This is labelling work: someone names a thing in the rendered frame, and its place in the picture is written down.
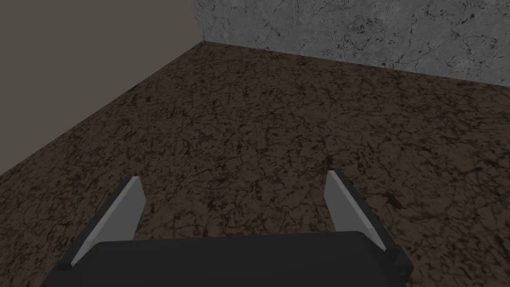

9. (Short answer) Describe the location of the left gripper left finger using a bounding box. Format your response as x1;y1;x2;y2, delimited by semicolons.
57;175;146;272

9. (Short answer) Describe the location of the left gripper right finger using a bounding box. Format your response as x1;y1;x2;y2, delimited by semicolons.
323;169;404;263

